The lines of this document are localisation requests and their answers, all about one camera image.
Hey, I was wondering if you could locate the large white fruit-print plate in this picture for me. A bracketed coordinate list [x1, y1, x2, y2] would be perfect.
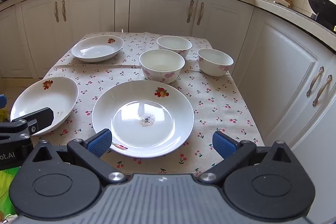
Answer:
[92, 80, 195, 158]

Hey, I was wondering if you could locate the cherry print tablecloth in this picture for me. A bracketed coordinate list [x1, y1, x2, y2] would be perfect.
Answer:
[30, 31, 265, 176]

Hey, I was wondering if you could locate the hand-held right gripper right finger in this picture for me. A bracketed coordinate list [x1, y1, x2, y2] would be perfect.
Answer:
[197, 131, 302, 185]

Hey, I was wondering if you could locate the green plastic bag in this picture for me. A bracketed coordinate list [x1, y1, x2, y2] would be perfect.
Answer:
[0, 166, 21, 219]

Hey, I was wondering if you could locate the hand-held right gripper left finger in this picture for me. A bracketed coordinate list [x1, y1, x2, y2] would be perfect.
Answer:
[25, 128, 126, 186]

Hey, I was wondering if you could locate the black wok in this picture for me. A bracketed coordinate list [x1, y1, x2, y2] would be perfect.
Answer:
[304, 0, 336, 30]

